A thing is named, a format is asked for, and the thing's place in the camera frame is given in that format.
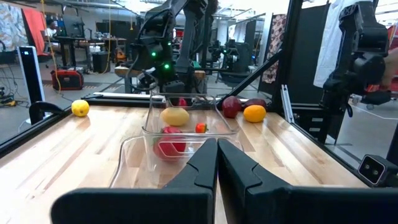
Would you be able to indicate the red black equipment case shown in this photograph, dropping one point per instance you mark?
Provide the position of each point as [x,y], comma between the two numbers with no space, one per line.
[66,80]

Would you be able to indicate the red tomato green top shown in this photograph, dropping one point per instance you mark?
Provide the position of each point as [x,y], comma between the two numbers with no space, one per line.
[169,146]

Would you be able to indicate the white patterned fabric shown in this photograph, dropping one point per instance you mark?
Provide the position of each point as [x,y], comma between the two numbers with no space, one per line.
[9,25]

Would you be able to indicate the orange fabric panel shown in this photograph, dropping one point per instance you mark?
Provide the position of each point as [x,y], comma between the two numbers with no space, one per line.
[34,28]

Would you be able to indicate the red storage rack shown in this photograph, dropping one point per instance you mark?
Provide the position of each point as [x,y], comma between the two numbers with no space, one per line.
[393,34]

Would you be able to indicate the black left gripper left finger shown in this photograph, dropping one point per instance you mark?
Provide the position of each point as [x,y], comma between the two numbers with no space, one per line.
[174,205]

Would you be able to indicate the white tower device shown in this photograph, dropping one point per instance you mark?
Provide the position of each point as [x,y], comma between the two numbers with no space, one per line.
[31,74]

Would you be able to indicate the black depth camera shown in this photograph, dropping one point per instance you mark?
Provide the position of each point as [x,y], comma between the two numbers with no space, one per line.
[373,170]

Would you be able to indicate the black curved bracket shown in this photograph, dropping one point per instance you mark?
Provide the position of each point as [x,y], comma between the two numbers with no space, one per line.
[35,109]

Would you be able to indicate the white hanging cloth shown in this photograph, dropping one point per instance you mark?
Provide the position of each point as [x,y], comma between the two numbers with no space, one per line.
[329,46]

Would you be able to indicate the clear plastic bin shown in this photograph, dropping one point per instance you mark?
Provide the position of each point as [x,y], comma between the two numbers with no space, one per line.
[217,121]
[133,168]

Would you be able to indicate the dark red plastic fruit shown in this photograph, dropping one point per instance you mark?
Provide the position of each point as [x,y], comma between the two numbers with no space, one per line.
[256,102]
[231,107]

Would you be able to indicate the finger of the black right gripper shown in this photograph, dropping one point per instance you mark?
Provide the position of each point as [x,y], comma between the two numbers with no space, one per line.
[192,100]
[173,100]

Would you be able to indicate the orange oval fruit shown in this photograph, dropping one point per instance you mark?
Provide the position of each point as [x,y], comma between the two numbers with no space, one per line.
[254,114]

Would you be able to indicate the black desk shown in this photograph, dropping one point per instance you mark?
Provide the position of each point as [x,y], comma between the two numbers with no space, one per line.
[71,39]

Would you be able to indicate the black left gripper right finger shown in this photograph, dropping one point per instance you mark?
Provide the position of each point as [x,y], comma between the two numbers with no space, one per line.
[280,205]

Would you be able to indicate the black trash bin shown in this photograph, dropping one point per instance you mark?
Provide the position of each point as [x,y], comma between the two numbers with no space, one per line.
[100,62]

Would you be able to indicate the silver aluminium bar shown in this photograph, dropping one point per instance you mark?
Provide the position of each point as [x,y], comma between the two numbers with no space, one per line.
[286,104]

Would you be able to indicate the wooden workbench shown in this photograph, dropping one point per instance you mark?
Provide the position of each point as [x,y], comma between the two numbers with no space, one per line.
[122,72]

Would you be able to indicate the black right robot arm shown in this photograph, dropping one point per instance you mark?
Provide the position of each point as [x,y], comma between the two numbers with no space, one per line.
[189,37]

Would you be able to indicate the person's hand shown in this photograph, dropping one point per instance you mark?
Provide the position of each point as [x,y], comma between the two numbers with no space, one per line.
[390,68]

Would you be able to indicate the black partition panel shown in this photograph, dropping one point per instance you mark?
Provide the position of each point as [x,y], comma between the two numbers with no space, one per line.
[311,62]

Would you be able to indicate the background black robot arm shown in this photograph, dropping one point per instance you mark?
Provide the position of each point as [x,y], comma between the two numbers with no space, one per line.
[239,59]

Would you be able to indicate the brown patterned cloth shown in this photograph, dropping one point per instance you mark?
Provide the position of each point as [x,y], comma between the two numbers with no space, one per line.
[275,37]

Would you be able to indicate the yellow lemon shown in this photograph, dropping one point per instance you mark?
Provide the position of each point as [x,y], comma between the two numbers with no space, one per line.
[80,108]

